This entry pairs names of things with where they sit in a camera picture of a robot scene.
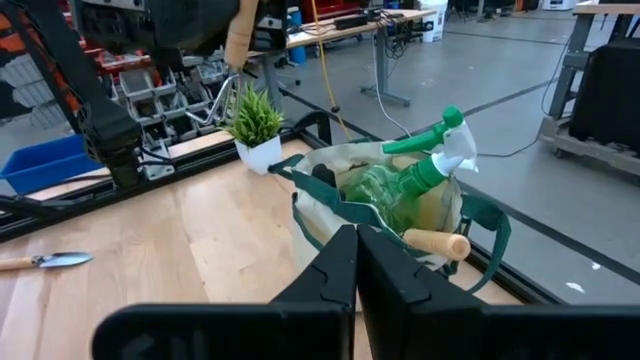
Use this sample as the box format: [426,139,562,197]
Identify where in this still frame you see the yellow hanging cord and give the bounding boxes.
[310,0,354,141]

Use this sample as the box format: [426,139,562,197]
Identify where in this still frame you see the green plastic spray bottle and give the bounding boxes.
[339,104,480,234]

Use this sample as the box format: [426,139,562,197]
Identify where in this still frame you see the wooden handled garden tool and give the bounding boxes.
[402,228,472,262]

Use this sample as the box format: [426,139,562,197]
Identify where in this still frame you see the white plastic bucket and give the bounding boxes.
[419,0,449,44]

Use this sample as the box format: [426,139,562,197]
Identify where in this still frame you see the black equipment case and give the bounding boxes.
[568,38,640,154]

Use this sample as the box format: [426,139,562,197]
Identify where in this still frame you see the wooden handled metal trowel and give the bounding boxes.
[0,251,95,273]

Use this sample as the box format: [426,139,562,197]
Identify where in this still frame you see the gray parts bin rack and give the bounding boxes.
[82,49,236,181]

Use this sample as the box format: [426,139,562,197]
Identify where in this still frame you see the beige green gardening tote bag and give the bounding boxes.
[268,137,513,296]

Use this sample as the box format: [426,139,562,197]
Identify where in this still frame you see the blue plastic bin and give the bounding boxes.
[0,133,104,195]

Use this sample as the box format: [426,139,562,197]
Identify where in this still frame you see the wooden workbench gray frame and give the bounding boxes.
[537,0,640,179]

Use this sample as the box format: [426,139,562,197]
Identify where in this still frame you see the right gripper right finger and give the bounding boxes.
[355,223,640,360]

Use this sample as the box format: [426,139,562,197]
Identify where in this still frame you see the wooden desk gray legs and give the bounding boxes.
[247,7,436,109]

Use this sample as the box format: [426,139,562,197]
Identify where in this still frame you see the artificial plant in white pot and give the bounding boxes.
[219,82,286,176]

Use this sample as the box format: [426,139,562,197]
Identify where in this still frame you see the blue cylinder container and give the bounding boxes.
[287,7,309,65]

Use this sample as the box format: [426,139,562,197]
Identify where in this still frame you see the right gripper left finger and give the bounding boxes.
[91,223,359,360]

